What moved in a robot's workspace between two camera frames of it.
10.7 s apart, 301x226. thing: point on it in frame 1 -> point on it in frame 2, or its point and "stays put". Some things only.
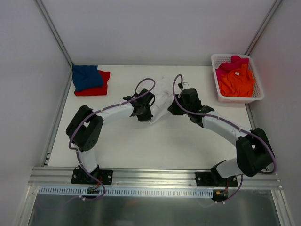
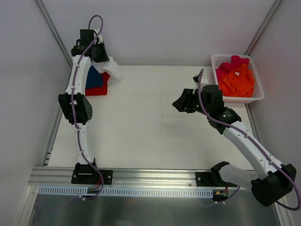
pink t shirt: (236, 62) stays put
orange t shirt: (238, 82) stays put
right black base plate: (214, 179) stays put
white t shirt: (163, 90) -> (110, 66)
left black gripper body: (147, 103) -> (100, 54)
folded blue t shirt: (86, 76) stays put
